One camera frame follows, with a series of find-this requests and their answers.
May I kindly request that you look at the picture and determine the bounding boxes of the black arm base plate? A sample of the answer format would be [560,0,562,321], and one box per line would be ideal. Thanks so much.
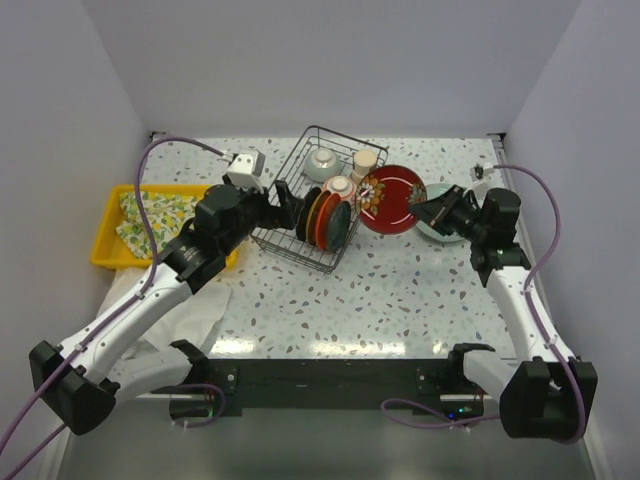
[149,357,494,420]

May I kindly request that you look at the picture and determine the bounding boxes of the beige ceramic cup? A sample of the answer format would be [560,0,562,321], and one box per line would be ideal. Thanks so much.
[350,149,377,185]

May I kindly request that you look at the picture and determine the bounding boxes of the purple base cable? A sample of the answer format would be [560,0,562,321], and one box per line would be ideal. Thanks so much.
[379,396,504,432]
[169,382,226,429]

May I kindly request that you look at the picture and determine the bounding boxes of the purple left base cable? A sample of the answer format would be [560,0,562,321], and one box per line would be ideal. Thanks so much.
[169,382,226,429]

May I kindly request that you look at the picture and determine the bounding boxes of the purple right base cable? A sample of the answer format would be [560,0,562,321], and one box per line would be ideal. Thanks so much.
[379,396,504,432]

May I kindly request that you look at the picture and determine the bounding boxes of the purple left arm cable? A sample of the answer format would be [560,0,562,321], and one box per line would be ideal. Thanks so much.
[0,136,231,480]

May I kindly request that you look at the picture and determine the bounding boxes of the white towel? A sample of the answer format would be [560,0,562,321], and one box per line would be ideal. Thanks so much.
[123,282,231,360]

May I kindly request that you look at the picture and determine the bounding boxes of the yellow brown patterned plate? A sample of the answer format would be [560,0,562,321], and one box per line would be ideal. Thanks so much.
[306,190,331,246]

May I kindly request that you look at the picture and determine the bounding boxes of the aluminium frame rail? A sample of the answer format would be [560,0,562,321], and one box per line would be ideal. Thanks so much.
[487,132,584,401]

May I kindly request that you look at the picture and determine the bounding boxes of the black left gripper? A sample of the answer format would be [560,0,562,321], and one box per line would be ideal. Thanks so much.
[220,179,304,255]

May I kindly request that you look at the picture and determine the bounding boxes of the red white patterned bowl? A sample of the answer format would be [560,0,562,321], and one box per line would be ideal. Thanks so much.
[322,175,356,209]

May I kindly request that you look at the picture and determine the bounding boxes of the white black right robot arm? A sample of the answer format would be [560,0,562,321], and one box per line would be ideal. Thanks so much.
[408,186,598,443]

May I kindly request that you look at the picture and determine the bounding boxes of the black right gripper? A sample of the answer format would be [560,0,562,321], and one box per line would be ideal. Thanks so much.
[408,185,487,243]

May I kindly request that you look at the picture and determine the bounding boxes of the celadon green flower plate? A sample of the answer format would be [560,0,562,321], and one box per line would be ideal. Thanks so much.
[415,183,464,244]

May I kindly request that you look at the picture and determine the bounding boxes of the teal blue plate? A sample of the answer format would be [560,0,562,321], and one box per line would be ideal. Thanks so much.
[325,201,351,252]

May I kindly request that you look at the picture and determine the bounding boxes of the dark red flower plate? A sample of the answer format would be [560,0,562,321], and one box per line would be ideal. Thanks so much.
[354,165,427,235]

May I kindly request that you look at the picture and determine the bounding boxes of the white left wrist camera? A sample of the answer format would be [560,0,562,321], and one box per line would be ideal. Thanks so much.
[225,150,266,190]

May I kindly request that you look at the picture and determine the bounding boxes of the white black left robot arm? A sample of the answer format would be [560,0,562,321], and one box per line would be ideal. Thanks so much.
[29,180,303,435]

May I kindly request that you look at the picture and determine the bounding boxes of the celadon green bowl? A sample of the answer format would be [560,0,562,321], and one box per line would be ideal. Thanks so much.
[303,148,342,183]

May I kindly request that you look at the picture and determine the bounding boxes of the lemon print cloth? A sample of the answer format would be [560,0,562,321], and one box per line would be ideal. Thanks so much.
[115,192,201,259]

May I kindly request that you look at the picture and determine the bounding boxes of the yellow plastic tray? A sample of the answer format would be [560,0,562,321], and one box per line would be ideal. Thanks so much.
[90,184,209,270]

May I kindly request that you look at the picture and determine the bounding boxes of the orange red plate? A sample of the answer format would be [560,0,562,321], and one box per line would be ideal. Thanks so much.
[315,193,342,250]

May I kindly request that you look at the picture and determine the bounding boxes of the black wire dish rack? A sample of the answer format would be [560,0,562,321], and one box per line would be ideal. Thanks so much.
[251,125,389,274]

